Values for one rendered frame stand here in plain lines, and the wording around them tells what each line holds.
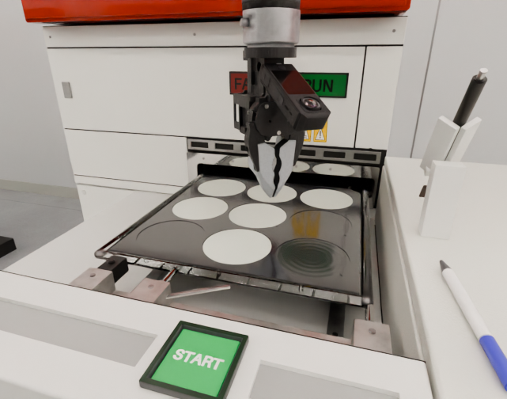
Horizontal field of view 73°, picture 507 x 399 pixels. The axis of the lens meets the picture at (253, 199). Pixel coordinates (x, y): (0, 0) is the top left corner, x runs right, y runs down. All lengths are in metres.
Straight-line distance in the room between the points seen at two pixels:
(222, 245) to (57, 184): 3.02
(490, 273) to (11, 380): 0.40
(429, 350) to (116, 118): 0.83
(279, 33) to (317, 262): 0.30
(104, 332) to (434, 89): 2.13
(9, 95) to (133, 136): 2.65
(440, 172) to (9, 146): 3.55
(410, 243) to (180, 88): 0.60
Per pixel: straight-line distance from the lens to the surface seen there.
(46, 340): 0.32
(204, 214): 0.60
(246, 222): 0.57
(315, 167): 0.76
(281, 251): 0.49
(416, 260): 0.38
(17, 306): 0.37
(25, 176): 3.70
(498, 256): 0.43
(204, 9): 0.75
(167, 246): 0.51
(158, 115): 0.87
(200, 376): 0.25
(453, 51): 2.27
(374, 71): 0.73
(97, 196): 1.06
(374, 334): 0.37
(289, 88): 0.44
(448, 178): 0.41
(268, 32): 0.47
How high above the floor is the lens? 1.15
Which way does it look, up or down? 23 degrees down
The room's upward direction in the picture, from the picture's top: straight up
